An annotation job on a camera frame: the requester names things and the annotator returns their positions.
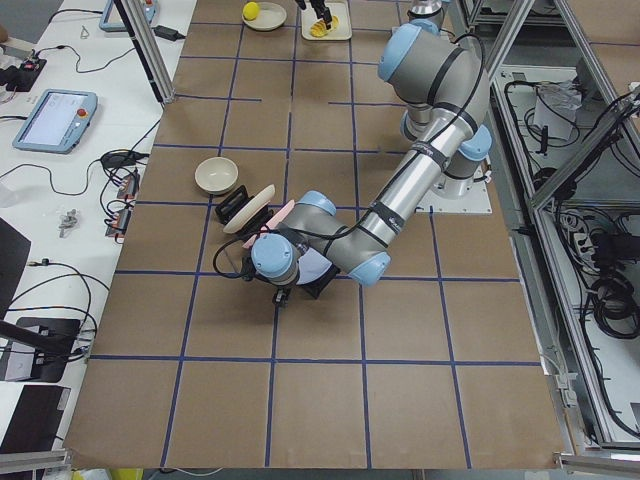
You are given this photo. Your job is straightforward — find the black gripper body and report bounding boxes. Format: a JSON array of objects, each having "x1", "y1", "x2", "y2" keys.
[
  {"x1": 295, "y1": 0, "x2": 330, "y2": 15},
  {"x1": 272, "y1": 286, "x2": 293, "y2": 306}
]

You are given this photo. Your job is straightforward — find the cream plate in rack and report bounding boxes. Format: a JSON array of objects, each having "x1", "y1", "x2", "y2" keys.
[{"x1": 223, "y1": 184, "x2": 275, "y2": 234}]

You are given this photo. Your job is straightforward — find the white rectangular tray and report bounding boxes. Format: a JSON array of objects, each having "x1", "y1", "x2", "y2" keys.
[{"x1": 301, "y1": 1, "x2": 352, "y2": 41}]

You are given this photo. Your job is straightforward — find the cream bowl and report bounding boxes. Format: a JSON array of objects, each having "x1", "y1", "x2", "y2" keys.
[{"x1": 194, "y1": 157, "x2": 239, "y2": 195}]

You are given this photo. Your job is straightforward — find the black power adapter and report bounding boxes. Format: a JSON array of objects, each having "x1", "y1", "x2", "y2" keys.
[{"x1": 152, "y1": 25, "x2": 186, "y2": 42}]

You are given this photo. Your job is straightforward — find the yellow lemon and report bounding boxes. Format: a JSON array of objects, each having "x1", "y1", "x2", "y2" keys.
[{"x1": 242, "y1": 1, "x2": 260, "y2": 21}]

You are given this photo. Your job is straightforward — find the pink plate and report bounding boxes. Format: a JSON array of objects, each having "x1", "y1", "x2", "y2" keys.
[{"x1": 242, "y1": 200, "x2": 295, "y2": 249}]

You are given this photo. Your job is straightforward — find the black dish rack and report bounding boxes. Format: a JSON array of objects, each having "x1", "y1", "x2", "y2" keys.
[{"x1": 214, "y1": 184, "x2": 341, "y2": 300}]

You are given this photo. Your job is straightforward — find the black tripod stand base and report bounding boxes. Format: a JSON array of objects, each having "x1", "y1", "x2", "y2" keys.
[{"x1": 1, "y1": 317, "x2": 81, "y2": 383}]

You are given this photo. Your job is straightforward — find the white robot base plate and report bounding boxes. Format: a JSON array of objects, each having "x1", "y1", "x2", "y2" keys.
[{"x1": 416, "y1": 167, "x2": 493, "y2": 215}]

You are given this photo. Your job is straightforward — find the aluminium frame post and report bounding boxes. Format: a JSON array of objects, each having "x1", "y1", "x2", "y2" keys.
[{"x1": 114, "y1": 0, "x2": 175, "y2": 105}]

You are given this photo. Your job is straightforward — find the black cables on bench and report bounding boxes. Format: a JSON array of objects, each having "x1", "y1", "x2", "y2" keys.
[{"x1": 0, "y1": 42, "x2": 151, "y2": 361}]

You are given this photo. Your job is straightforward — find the spiral orange cream bread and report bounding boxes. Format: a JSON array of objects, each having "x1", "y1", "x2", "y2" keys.
[{"x1": 308, "y1": 15, "x2": 339, "y2": 39}]

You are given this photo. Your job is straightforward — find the cream round plate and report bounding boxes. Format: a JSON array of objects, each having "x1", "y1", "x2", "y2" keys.
[{"x1": 242, "y1": 1, "x2": 287, "y2": 32}]

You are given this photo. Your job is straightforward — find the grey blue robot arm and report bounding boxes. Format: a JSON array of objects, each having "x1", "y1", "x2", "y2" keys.
[
  {"x1": 250, "y1": 19, "x2": 489, "y2": 288},
  {"x1": 295, "y1": 0, "x2": 450, "y2": 38}
]

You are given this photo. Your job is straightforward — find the blue teach pendant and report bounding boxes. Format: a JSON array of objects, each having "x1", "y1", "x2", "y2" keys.
[
  {"x1": 12, "y1": 89, "x2": 98, "y2": 154},
  {"x1": 99, "y1": 0, "x2": 164, "y2": 32}
]

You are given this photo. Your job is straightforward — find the light blue plate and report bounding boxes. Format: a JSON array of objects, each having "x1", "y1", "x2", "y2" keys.
[{"x1": 297, "y1": 248, "x2": 332, "y2": 285}]

